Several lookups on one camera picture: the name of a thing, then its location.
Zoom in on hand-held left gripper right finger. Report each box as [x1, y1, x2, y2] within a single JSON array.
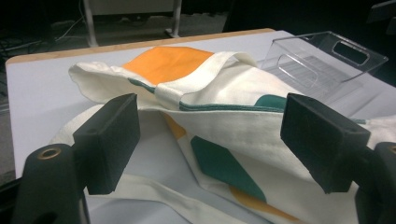
[[279, 92, 372, 194]]

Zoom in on clear plastic container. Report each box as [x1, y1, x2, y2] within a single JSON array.
[[260, 30, 389, 105]]

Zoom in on white canvas bag orange green print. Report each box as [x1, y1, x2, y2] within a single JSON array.
[[50, 46, 396, 224]]

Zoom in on white metal stand leg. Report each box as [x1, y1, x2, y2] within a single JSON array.
[[81, 0, 99, 49], [165, 0, 183, 39]]

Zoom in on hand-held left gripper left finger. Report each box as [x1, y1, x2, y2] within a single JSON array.
[[73, 92, 141, 196]]

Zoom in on white cable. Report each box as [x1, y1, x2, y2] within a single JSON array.
[[54, 12, 87, 43]]

